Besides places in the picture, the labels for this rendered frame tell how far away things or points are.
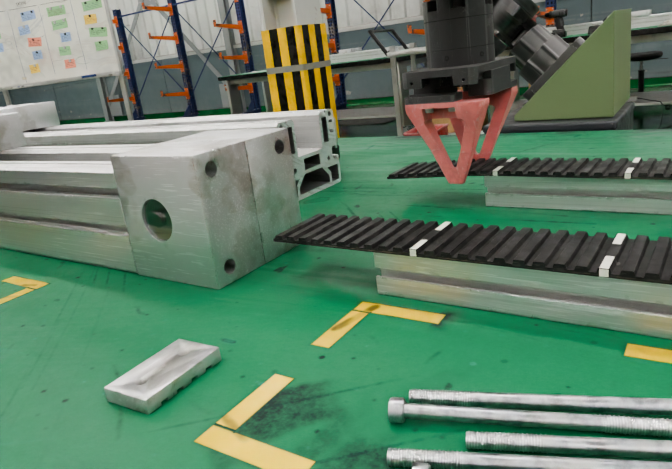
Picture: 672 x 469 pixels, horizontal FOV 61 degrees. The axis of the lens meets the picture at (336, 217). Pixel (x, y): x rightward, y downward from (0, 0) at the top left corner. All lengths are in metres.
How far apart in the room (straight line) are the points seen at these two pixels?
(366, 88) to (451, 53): 8.85
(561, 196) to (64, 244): 0.42
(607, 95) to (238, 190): 0.66
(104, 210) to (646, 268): 0.37
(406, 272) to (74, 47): 6.13
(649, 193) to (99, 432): 0.40
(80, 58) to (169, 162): 5.99
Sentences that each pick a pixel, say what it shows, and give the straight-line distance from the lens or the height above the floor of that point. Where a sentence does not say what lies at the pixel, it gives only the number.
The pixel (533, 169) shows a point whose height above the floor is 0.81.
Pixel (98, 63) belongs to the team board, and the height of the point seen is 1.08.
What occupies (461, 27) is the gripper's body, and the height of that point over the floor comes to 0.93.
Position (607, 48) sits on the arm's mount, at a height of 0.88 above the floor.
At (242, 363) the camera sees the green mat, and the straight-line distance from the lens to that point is 0.31.
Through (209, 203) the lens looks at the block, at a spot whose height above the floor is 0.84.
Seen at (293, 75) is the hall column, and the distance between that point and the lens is 3.87.
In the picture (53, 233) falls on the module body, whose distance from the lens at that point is 0.56.
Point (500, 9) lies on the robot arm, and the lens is 0.99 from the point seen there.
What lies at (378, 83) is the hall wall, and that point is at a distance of 9.22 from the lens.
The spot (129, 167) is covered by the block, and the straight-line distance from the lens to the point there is 0.44.
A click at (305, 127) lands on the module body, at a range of 0.65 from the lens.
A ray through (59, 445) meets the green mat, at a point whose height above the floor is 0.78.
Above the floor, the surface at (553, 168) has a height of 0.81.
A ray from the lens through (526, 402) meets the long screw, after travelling 0.25.
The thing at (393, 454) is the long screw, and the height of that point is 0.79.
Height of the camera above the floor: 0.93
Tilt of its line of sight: 16 degrees down
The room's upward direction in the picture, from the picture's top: 8 degrees counter-clockwise
